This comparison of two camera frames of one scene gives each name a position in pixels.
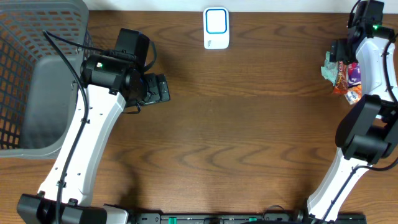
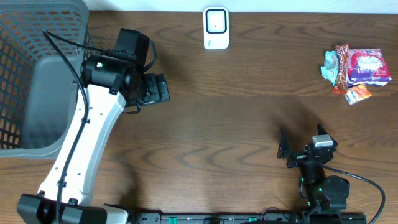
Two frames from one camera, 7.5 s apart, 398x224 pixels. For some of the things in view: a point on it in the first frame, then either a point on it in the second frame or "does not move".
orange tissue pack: [354, 94] does not move
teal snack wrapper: [330, 69] does not move
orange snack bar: [341, 86] does not move
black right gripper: [337, 51] to [302, 156]
